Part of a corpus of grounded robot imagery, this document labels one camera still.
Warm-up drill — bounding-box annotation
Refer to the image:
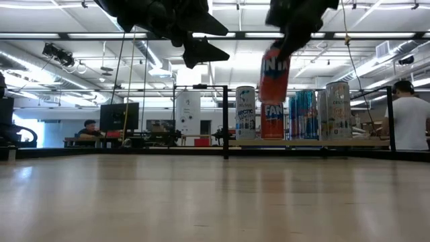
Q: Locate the black equipment with red part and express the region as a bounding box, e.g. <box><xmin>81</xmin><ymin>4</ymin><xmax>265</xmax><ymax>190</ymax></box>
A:
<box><xmin>0</xmin><ymin>96</ymin><xmax>38</xmax><ymax>149</ymax></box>

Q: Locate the thin black hanging cable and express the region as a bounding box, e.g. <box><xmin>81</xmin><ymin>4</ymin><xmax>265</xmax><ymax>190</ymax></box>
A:
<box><xmin>140</xmin><ymin>33</ymin><xmax>149</xmax><ymax>132</ymax></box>

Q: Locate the ceiling air vent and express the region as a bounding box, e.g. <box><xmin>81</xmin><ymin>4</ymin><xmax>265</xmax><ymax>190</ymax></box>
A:
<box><xmin>376</xmin><ymin>40</ymin><xmax>391</xmax><ymax>59</ymax></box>

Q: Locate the silver Celsius Tropical Vibe can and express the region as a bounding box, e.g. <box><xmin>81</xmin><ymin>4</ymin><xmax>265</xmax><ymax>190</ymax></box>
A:
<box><xmin>325</xmin><ymin>81</ymin><xmax>353</xmax><ymax>140</ymax></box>

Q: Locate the wooden shelf with black frame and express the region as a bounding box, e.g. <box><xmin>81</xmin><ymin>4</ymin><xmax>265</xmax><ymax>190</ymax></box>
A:
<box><xmin>221</xmin><ymin>84</ymin><xmax>396</xmax><ymax>161</ymax></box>

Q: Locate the black aluminium rig frame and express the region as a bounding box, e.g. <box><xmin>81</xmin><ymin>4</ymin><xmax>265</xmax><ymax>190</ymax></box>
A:
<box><xmin>0</xmin><ymin>31</ymin><xmax>430</xmax><ymax>162</ymax></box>

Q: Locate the light wooden desk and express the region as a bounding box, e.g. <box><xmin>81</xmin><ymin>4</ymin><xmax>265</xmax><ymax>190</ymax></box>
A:
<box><xmin>62</xmin><ymin>136</ymin><xmax>114</xmax><ymax>149</ymax></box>

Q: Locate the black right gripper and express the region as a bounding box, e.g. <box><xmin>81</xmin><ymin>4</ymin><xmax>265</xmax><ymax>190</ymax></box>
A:
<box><xmin>265</xmin><ymin>0</ymin><xmax>339</xmax><ymax>61</ymax></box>

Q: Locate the red Fanta soda can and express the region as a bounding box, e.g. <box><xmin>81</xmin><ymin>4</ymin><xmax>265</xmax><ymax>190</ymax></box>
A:
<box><xmin>260</xmin><ymin>102</ymin><xmax>285</xmax><ymax>140</ymax></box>
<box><xmin>257</xmin><ymin>46</ymin><xmax>292</xmax><ymax>106</ymax></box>

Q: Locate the large ceiling ventilation duct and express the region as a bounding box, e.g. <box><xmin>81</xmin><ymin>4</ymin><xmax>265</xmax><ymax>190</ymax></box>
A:
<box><xmin>134</xmin><ymin>32</ymin><xmax>172</xmax><ymax>77</ymax></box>

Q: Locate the long black hanging cable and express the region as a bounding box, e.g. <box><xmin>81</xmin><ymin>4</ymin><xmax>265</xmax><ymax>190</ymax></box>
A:
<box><xmin>110</xmin><ymin>32</ymin><xmax>126</xmax><ymax>97</ymax></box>

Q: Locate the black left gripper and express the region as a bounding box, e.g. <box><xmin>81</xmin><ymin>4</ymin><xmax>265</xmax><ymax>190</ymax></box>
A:
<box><xmin>130</xmin><ymin>0</ymin><xmax>231</xmax><ymax>70</ymax></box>

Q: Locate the white Celsius Arctic Vibe can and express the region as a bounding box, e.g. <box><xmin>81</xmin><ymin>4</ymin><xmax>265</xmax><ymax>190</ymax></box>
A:
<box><xmin>234</xmin><ymin>85</ymin><xmax>257</xmax><ymax>140</ymax></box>

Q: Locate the person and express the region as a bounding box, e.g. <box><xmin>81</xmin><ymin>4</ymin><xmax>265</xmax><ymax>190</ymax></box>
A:
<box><xmin>381</xmin><ymin>79</ymin><xmax>430</xmax><ymax>151</ymax></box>
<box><xmin>74</xmin><ymin>119</ymin><xmax>105</xmax><ymax>148</ymax></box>

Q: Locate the black ceiling light cluster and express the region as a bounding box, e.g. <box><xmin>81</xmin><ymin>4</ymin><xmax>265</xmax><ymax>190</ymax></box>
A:
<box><xmin>41</xmin><ymin>42</ymin><xmax>76</xmax><ymax>68</ymax></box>

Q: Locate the black computer monitor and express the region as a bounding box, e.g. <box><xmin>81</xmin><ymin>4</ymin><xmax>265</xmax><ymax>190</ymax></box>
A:
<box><xmin>99</xmin><ymin>102</ymin><xmax>140</xmax><ymax>132</ymax></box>

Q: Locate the thin black metal frame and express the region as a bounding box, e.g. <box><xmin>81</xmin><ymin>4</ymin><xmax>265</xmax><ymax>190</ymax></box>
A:
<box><xmin>172</xmin><ymin>83</ymin><xmax>224</xmax><ymax>149</ymax></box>

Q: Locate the cluttered workbench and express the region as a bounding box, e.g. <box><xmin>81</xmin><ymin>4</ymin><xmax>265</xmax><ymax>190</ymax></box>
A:
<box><xmin>351</xmin><ymin>114</ymin><xmax>387</xmax><ymax>140</ymax></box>

